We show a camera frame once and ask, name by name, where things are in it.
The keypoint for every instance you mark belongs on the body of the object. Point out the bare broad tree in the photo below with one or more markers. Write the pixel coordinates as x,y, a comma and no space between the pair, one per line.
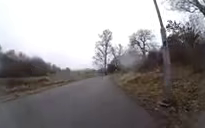
142,40

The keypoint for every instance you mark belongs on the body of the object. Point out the bare large tree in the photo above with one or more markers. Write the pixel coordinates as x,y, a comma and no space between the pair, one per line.
200,8

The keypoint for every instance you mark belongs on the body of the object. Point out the bare tall tree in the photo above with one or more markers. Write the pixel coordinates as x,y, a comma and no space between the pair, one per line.
104,50

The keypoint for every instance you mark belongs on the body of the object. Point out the grey asphalt road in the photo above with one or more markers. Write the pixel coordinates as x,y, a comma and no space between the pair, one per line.
80,106

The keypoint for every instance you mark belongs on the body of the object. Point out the dry grass field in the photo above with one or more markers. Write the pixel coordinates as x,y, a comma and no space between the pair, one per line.
26,85

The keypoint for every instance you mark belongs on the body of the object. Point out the dry grass verge with leaves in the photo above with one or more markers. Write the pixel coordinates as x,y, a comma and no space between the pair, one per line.
190,96

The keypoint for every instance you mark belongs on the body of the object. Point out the dark thicket of bushes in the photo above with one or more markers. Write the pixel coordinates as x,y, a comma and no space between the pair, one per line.
190,50

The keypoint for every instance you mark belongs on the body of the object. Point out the dark row of bushes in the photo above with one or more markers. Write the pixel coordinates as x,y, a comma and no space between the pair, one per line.
16,66

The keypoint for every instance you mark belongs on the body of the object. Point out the grey utility pole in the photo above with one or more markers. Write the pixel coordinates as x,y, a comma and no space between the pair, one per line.
165,60

